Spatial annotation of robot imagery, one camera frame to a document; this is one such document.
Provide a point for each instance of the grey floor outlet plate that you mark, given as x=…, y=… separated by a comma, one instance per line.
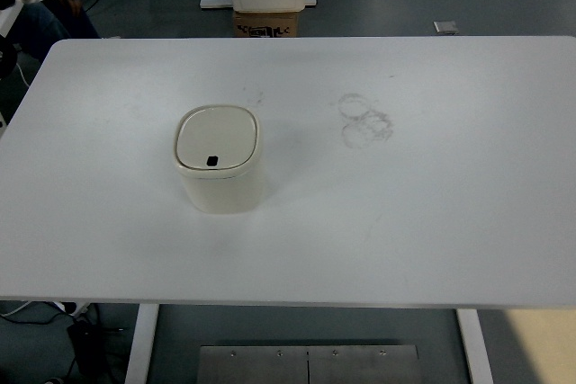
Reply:
x=445, y=27

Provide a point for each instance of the cream plastic trash bin body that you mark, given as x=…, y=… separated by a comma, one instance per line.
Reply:
x=225, y=190

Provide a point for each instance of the white table foot bar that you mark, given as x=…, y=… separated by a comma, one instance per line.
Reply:
x=213, y=2

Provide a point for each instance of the white table leg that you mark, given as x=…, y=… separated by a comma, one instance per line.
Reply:
x=141, y=343
x=474, y=348

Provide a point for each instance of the black power adapter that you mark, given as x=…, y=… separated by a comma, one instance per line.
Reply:
x=87, y=348

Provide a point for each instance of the white side table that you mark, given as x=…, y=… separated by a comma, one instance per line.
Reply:
x=10, y=20

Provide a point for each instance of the grey metal plate with screws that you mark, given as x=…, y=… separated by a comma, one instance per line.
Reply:
x=360, y=366

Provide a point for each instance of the brown cardboard box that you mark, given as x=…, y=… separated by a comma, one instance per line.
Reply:
x=265, y=26

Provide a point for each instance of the person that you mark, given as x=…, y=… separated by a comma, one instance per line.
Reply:
x=45, y=29

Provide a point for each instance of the cream hinged trash bin lid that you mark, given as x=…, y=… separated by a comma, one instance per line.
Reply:
x=216, y=134

